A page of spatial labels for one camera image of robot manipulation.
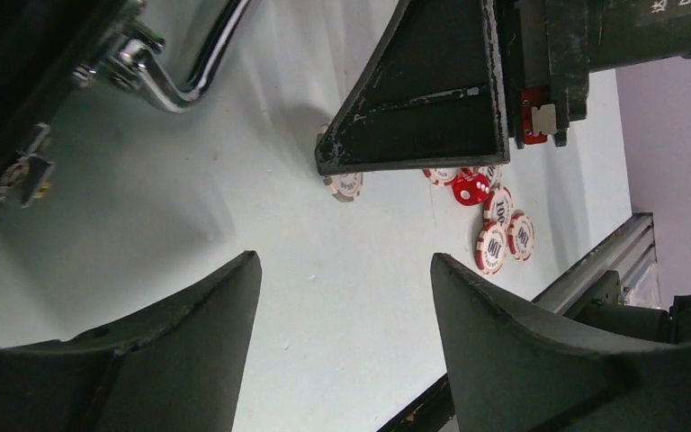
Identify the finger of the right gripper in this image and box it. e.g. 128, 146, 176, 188
315, 0, 510, 176

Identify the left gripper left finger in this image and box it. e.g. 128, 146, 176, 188
0, 251, 262, 431

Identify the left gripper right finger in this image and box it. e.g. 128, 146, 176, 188
430, 253, 691, 431

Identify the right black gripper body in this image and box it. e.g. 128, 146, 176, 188
494, 1, 691, 149

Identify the white red chip stack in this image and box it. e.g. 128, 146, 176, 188
322, 166, 534, 275

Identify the black poker set case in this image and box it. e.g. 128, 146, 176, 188
0, 1, 250, 210

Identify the red die lower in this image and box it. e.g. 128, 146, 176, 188
452, 173, 490, 206

